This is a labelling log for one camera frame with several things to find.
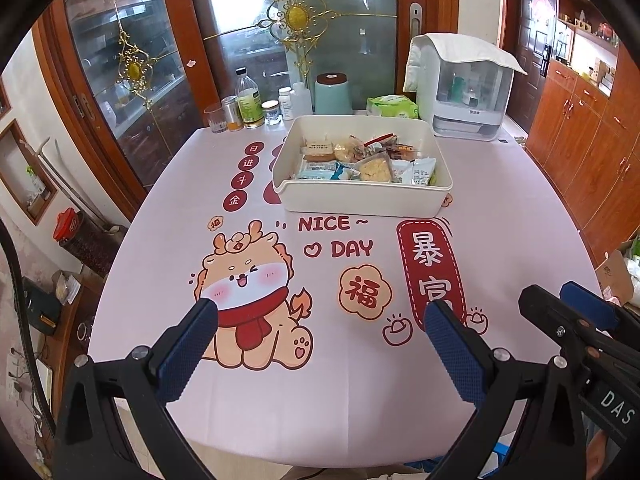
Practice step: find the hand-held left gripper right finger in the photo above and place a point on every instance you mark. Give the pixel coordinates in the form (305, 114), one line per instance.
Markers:
(455, 350)

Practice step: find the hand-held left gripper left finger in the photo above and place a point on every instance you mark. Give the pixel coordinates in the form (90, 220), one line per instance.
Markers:
(187, 345)

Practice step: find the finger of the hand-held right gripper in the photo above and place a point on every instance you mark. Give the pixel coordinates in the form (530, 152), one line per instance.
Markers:
(587, 302)
(545, 305)

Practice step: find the white plastic storage bin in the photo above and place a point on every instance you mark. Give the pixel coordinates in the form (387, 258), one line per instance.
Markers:
(350, 202)

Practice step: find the clear rice cracker packet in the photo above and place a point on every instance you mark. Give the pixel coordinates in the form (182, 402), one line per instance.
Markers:
(375, 167)

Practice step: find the red label dark snack packet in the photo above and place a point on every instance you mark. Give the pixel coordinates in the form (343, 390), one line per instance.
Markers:
(400, 149)

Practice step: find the large light blue snack packet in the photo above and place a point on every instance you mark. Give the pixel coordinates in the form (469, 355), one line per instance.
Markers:
(312, 172)

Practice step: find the clear red orange candy packet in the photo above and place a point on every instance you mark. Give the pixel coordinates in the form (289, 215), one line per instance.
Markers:
(362, 147)

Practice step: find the beige cracker packet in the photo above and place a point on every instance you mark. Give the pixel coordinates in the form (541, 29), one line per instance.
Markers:
(320, 150)

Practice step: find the cardboard box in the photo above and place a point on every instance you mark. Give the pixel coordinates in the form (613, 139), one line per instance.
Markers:
(612, 275)

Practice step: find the white power strip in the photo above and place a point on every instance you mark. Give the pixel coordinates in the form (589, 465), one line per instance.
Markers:
(44, 380)

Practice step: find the red container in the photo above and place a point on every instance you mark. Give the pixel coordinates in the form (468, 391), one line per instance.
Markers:
(67, 225)

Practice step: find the white countertop cup cabinet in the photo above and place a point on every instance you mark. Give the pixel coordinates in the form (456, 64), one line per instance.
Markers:
(470, 120)

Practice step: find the clear drinking glass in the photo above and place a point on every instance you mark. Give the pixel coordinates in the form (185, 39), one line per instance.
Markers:
(215, 120)

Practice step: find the jar with orange contents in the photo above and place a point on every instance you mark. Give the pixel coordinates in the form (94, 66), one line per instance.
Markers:
(231, 115)

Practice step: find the small glass jar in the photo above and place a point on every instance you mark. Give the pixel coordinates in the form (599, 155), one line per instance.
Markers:
(270, 114)

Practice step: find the clear bottle green label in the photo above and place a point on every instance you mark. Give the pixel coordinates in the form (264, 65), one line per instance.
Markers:
(248, 105)

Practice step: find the green tissue pack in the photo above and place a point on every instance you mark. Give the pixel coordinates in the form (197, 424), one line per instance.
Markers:
(392, 107)

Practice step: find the dark wooden entry door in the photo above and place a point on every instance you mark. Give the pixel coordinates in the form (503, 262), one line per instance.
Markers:
(530, 50)

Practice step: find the small white pill bottle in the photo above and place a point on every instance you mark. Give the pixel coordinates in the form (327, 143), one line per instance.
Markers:
(285, 105)

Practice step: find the white squeeze bottle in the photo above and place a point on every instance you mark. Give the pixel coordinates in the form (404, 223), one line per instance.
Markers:
(300, 102)

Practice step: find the white towel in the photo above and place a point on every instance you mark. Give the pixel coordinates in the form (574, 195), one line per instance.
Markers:
(450, 47)

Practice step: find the mint green canister brown lid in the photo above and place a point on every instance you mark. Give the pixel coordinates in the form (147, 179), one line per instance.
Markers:
(332, 97)

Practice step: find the curved glass cabinet door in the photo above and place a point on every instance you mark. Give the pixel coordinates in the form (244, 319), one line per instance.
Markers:
(100, 60)

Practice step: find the frosted glass sliding door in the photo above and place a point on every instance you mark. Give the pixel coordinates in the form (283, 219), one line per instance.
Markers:
(350, 35)

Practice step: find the brown wooden wall cabinet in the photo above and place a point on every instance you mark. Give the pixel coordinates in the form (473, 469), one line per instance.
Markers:
(575, 135)

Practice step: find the wooden framed wall niche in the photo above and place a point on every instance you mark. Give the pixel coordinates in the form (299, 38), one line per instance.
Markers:
(30, 175)

